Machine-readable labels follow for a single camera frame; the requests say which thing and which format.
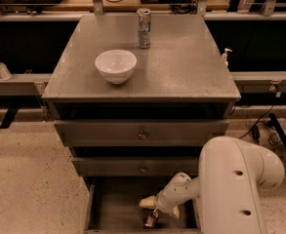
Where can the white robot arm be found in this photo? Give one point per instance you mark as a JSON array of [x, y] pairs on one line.
[[231, 173]]

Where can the white pump bottle right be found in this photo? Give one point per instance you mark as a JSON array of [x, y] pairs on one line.
[[225, 55]]

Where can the white ceramic bowl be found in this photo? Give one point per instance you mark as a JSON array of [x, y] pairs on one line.
[[116, 66]]

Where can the tall silver can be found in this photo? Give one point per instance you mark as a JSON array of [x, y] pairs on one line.
[[144, 25]]

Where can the top grey drawer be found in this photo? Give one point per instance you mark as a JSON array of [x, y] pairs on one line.
[[87, 133]]

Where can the clear sanitizer bottle left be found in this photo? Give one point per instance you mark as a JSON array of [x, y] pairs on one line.
[[4, 72]]

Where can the middle grey drawer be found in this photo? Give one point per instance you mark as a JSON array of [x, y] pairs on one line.
[[135, 166]]

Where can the orange soda can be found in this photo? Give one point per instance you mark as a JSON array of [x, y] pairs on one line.
[[151, 219]]

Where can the bottom open drawer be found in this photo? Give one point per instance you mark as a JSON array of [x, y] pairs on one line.
[[114, 207]]

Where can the grey metal rail left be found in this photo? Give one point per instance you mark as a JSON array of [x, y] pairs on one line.
[[24, 85]]

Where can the grey drawer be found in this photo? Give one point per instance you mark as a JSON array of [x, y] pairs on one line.
[[135, 166], [87, 133]]

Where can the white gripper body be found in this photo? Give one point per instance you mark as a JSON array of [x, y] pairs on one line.
[[164, 203]]

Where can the grey drawer cabinet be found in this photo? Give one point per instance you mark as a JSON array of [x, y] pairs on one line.
[[181, 76]]

